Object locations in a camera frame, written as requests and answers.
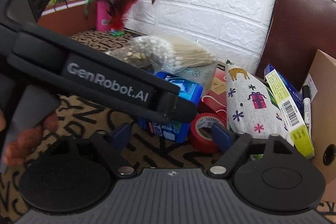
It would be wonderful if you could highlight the person's left hand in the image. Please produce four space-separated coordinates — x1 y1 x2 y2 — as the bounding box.
2 111 59 166

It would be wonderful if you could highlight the red tape roll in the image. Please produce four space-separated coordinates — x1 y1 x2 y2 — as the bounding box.
189 113 227 153

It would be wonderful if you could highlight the red gift box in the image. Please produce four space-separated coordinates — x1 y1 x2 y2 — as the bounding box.
198 75 227 120

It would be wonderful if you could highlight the white christmas pattern pouch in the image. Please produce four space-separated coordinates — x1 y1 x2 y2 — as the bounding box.
226 60 294 145

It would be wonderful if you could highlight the blue mentos gum box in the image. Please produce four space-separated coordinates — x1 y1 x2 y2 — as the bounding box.
138 71 203 143

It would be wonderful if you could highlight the brown cardboard piece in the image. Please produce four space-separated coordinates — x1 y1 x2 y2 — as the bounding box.
38 0 97 36

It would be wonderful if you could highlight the patterned green cup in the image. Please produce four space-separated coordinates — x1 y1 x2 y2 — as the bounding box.
175 61 218 96

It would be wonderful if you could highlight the blue and yellow box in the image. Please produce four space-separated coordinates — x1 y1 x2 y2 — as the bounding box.
264 64 314 159

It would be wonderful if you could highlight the black white marker pen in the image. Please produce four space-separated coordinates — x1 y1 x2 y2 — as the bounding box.
302 85 311 136

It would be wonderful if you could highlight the bag of cotton swabs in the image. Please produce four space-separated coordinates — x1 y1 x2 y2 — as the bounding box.
131 35 218 73

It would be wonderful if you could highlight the pink bottle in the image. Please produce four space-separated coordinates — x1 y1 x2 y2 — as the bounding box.
96 1 110 31

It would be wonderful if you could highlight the brown cardboard box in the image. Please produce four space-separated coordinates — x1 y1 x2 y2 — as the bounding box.
303 50 336 205

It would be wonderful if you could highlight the dark brown wooden headboard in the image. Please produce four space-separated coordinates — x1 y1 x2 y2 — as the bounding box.
256 0 335 89

